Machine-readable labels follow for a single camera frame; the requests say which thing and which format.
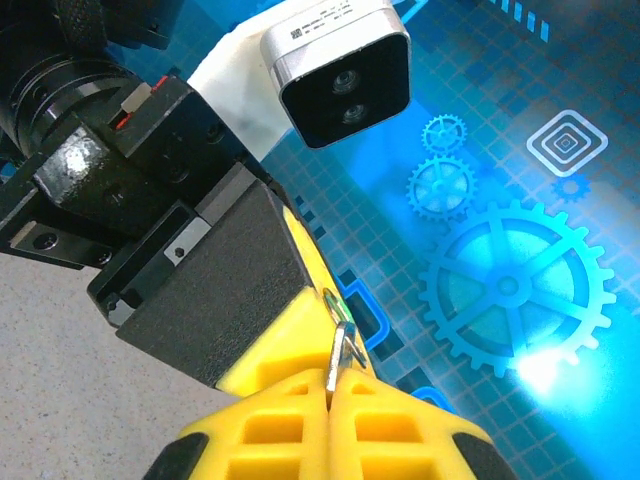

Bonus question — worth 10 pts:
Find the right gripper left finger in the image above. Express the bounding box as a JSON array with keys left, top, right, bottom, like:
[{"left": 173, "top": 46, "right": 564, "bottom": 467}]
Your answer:
[{"left": 142, "top": 368, "right": 332, "bottom": 480}]

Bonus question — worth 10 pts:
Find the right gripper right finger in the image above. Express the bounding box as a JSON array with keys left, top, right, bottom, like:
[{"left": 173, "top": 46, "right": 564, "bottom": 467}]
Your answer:
[{"left": 327, "top": 372, "right": 522, "bottom": 480}]

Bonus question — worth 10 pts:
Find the silver split keyring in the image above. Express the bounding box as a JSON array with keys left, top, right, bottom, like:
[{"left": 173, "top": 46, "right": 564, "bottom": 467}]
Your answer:
[{"left": 321, "top": 288, "right": 370, "bottom": 372}]

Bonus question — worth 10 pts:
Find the silver key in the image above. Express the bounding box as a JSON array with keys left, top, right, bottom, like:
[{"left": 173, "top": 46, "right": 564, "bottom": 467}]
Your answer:
[{"left": 325, "top": 321, "right": 358, "bottom": 408}]

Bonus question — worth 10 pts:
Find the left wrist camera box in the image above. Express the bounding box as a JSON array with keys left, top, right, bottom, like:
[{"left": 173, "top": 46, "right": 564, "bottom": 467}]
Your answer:
[{"left": 258, "top": 0, "right": 415, "bottom": 152}]

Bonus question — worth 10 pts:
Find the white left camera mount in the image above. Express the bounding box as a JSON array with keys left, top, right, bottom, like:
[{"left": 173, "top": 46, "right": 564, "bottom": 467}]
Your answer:
[{"left": 186, "top": 18, "right": 302, "bottom": 159}]

